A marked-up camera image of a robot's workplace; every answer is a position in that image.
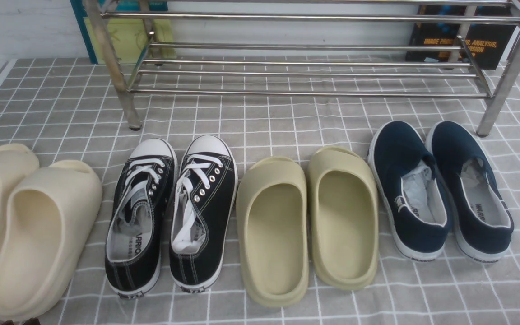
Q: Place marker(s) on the black image processing book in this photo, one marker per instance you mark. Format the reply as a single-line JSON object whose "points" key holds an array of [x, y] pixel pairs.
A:
{"points": [[487, 43]]}

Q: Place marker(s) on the grey checked tablecloth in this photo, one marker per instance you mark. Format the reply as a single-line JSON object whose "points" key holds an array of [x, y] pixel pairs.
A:
{"points": [[66, 109]]}

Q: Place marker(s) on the olive foam slipper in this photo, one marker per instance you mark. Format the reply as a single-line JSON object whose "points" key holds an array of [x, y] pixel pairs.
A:
{"points": [[271, 212], [343, 218]]}

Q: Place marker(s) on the stainless steel shoe rack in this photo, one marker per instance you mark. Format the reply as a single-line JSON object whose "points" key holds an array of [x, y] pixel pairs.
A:
{"points": [[503, 12]]}

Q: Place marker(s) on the right olive foam slipper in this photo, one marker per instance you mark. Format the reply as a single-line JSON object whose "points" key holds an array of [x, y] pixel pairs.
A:
{"points": [[343, 218]]}

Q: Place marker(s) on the black canvas sneaker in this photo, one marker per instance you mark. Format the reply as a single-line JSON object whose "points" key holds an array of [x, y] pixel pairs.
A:
{"points": [[203, 201], [143, 193]]}

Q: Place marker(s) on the navy slip-on shoe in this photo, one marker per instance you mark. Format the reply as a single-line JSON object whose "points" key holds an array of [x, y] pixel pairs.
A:
{"points": [[483, 225], [414, 198]]}

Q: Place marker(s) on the right black canvas sneaker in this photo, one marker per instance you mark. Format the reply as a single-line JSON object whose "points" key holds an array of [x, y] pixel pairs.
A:
{"points": [[203, 201]]}

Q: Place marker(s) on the right cream foam slipper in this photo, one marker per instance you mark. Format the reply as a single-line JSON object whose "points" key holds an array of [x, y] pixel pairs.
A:
{"points": [[49, 216]]}

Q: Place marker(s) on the left black canvas sneaker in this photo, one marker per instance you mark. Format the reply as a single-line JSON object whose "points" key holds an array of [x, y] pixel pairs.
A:
{"points": [[143, 193]]}

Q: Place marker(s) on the left olive foam slipper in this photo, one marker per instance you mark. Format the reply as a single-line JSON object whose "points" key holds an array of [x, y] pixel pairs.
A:
{"points": [[271, 212]]}

